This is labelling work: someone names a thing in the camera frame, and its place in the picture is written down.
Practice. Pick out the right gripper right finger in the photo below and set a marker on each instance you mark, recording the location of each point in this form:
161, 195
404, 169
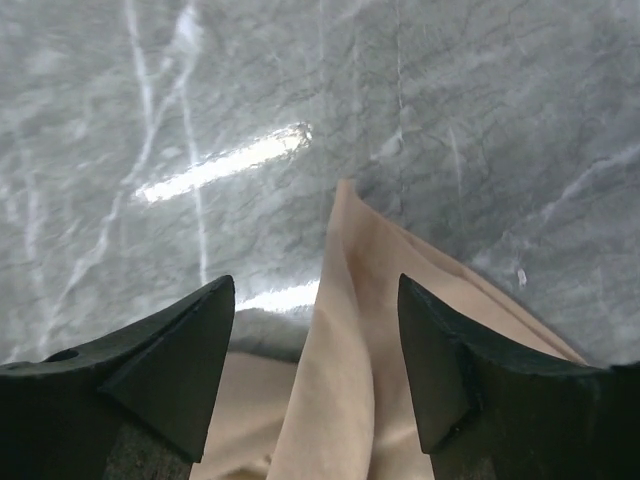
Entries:
488, 407

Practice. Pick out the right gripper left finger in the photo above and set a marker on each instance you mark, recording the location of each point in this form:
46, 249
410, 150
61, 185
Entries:
134, 404

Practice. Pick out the beige t shirt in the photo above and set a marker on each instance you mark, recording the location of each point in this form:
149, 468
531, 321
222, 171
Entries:
344, 410

